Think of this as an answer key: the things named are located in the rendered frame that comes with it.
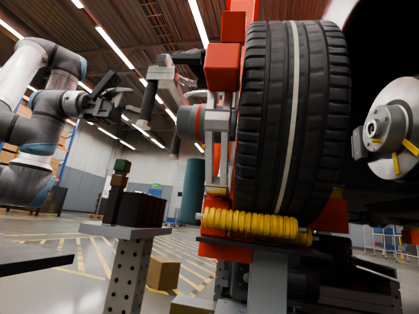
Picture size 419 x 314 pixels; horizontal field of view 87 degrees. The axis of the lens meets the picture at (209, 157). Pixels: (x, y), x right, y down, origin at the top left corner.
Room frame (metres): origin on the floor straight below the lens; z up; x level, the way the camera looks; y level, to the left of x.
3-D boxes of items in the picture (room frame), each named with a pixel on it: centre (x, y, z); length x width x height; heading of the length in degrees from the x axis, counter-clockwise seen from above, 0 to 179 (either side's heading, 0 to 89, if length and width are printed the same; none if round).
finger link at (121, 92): (0.57, 0.28, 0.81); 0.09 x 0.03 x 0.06; 45
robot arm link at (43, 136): (0.67, 0.54, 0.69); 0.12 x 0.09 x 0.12; 128
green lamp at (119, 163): (0.72, 0.28, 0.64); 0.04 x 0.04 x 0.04; 81
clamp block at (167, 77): (0.62, 0.18, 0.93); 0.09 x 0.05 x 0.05; 81
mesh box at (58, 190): (7.63, 5.45, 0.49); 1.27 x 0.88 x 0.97; 74
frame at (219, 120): (0.76, -0.05, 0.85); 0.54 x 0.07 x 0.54; 171
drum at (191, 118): (0.77, 0.02, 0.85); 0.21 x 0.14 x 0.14; 81
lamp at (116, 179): (0.72, 0.28, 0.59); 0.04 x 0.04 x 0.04; 81
